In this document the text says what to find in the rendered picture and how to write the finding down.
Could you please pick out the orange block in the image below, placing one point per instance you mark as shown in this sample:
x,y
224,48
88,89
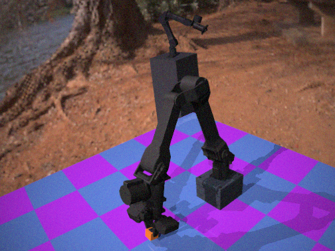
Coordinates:
x,y
149,234

